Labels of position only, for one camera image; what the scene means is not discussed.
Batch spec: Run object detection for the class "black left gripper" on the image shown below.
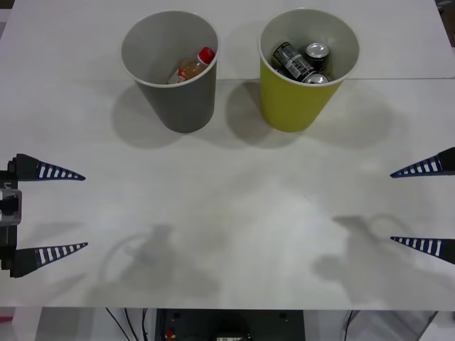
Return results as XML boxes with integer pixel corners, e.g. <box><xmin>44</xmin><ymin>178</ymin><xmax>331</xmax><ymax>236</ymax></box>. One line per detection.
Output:
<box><xmin>0</xmin><ymin>153</ymin><xmax>89</xmax><ymax>278</ymax></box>

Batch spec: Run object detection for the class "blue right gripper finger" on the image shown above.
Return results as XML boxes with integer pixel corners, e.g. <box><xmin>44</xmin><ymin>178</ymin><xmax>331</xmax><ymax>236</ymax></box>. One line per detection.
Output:
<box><xmin>390</xmin><ymin>235</ymin><xmax>455</xmax><ymax>266</ymax></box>
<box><xmin>389</xmin><ymin>146</ymin><xmax>455</xmax><ymax>179</ymax></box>

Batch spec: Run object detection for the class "black and silver drink can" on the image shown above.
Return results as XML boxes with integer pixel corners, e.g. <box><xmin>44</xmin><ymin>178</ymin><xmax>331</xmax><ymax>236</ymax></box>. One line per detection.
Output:
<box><xmin>272</xmin><ymin>41</ymin><xmax>314</xmax><ymax>82</ymax></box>

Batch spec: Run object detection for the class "yellow-green plastic waste bin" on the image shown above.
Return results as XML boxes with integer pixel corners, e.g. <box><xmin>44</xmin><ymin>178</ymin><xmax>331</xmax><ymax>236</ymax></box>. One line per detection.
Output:
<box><xmin>258</xmin><ymin>8</ymin><xmax>360</xmax><ymax>134</ymax></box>

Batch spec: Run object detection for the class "grey plastic waste bin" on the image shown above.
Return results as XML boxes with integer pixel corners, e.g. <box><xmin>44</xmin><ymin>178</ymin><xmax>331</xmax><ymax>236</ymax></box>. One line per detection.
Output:
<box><xmin>119</xmin><ymin>10</ymin><xmax>220</xmax><ymax>134</ymax></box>

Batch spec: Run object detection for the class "plastic bottle with red cap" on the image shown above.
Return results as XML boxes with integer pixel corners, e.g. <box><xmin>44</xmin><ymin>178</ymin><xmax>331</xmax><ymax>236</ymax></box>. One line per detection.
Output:
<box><xmin>166</xmin><ymin>46</ymin><xmax>216</xmax><ymax>85</ymax></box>

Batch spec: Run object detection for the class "black robot torso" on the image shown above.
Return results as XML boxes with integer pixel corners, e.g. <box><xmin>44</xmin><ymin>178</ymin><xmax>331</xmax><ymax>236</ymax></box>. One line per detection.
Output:
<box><xmin>155</xmin><ymin>308</ymin><xmax>306</xmax><ymax>341</ymax></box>

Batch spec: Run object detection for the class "left arm wrist camera box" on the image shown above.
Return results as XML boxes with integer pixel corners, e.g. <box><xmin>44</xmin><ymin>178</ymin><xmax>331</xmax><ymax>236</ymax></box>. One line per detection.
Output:
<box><xmin>0</xmin><ymin>188</ymin><xmax>23</xmax><ymax>226</ymax></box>

